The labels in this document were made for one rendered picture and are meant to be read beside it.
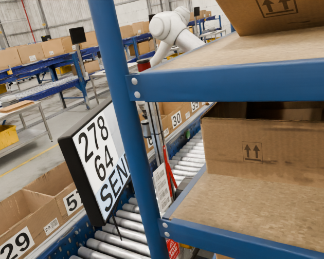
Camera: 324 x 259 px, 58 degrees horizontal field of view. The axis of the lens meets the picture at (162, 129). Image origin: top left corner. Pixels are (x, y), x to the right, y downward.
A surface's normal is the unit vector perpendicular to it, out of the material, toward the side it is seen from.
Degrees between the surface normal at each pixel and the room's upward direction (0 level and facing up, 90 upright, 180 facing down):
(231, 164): 91
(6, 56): 90
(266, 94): 90
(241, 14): 148
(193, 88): 90
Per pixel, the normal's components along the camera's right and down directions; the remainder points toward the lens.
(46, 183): 0.85, 0.04
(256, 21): -0.13, 0.99
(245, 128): -0.51, 0.40
